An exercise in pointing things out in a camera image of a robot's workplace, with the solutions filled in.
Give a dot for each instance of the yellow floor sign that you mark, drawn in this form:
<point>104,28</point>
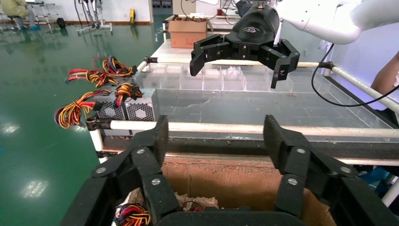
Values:
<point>132,15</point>

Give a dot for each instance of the white wheeled stand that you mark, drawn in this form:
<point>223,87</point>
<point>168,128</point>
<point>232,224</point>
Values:
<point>103,26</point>

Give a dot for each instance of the person in yellow jacket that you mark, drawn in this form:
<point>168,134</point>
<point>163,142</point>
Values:
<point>12,7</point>

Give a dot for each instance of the blue plastic object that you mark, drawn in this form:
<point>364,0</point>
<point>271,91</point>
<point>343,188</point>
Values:
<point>374,176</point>

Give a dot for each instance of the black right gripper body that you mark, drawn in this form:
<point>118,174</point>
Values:
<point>254,31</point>

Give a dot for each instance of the worn brown cardboard box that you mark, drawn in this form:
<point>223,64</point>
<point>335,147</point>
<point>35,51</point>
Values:
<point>237,184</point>

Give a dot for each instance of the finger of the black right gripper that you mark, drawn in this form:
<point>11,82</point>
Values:
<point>285,59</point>
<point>212,50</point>

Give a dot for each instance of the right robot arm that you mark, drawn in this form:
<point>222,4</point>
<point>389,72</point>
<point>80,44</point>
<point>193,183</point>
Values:
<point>330,21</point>

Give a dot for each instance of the closed brown cardboard carton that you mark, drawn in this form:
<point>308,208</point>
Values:
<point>187,36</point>

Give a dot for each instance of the small black wheeled object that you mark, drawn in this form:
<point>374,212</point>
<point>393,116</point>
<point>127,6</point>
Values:
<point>61,22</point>

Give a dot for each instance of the frayed cardboard divider insert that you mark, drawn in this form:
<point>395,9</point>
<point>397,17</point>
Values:
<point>210,201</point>

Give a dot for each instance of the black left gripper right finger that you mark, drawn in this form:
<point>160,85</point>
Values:
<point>290,156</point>

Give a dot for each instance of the crumpled clear plastic bag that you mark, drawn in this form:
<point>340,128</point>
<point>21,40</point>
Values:
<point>231,71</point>

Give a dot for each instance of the bare person forearm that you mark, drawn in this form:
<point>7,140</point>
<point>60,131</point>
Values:
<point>388,78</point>

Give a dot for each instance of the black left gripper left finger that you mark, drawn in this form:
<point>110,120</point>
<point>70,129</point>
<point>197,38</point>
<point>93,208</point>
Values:
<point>146,156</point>

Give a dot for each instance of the clear acrylic compartment tray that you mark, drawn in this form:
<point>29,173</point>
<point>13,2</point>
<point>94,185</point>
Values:
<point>212,82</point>

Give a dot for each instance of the black pipe joint clamp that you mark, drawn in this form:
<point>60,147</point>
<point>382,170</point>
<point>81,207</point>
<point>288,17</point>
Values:
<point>150,60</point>
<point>101,154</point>
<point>327,65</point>
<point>96,124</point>

